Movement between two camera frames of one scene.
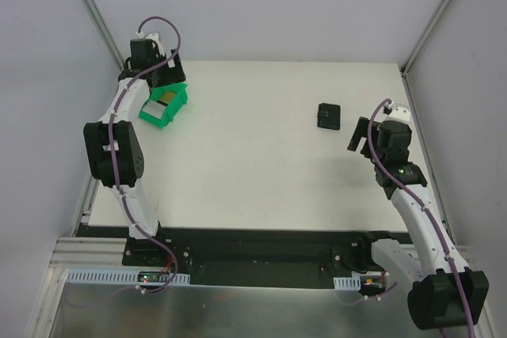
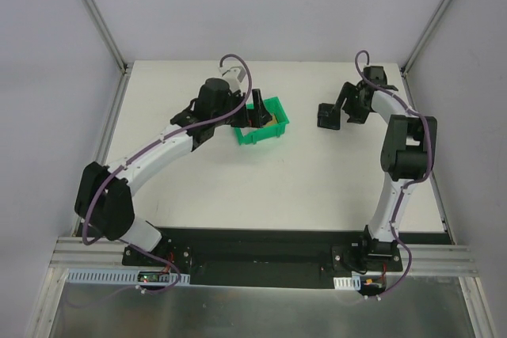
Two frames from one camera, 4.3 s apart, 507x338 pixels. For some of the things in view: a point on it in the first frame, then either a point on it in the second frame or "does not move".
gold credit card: [168, 97] -> [272, 122]
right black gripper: [368, 143] -> [348, 102]
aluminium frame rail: [89, 252] does not move
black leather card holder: [328, 115] does not move
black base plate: [257, 258] does not move
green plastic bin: [158, 114] -> [276, 131]
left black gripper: [170, 73] -> [245, 108]
